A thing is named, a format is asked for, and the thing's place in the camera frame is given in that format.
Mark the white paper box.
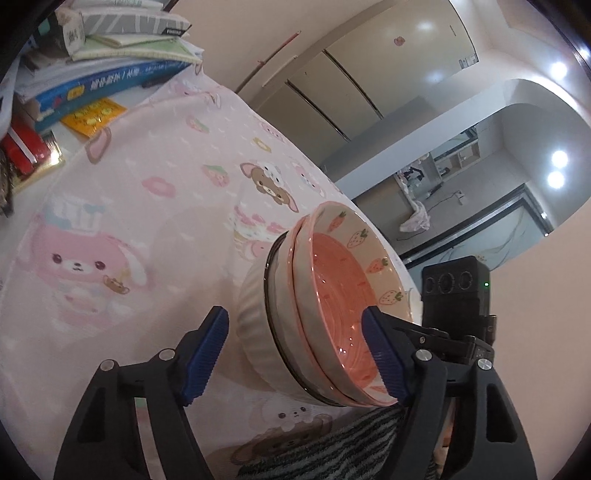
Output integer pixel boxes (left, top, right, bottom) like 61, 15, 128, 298
50, 9, 87, 57

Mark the pink printed tablecloth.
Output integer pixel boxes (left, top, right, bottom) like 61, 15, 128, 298
0, 69, 416, 480

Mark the green notebook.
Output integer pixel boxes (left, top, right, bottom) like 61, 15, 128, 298
74, 34, 204, 64

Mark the yellow booklet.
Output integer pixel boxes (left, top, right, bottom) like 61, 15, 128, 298
60, 98, 127, 138

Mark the large pink rabbit bowl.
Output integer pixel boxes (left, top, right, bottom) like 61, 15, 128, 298
264, 219, 370, 409

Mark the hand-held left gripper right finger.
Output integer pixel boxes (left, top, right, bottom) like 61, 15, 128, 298
361, 307, 539, 480

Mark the small pink strawberry bowl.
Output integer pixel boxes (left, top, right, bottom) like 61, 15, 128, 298
292, 200, 411, 408

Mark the white ribbed bowl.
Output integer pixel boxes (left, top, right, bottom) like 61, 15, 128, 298
235, 233, 347, 408

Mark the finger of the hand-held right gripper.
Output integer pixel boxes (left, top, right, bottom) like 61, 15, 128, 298
406, 325, 483, 358

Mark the blue book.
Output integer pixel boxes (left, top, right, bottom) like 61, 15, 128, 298
16, 60, 195, 132

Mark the white crumpled cloth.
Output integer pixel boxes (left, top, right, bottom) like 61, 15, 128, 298
399, 200, 432, 234

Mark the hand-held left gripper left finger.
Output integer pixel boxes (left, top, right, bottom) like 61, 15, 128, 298
53, 305, 230, 480

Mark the grey striped box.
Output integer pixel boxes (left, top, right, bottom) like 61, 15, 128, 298
78, 0, 192, 38

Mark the beige refrigerator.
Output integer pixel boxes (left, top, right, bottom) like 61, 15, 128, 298
238, 0, 481, 174

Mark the dark framed sliding door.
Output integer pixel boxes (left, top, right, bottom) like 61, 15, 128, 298
401, 184, 555, 278

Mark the grey striped cloth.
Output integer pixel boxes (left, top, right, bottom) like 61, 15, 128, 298
238, 406, 455, 480

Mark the red box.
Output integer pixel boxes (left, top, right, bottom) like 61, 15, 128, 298
0, 115, 52, 175

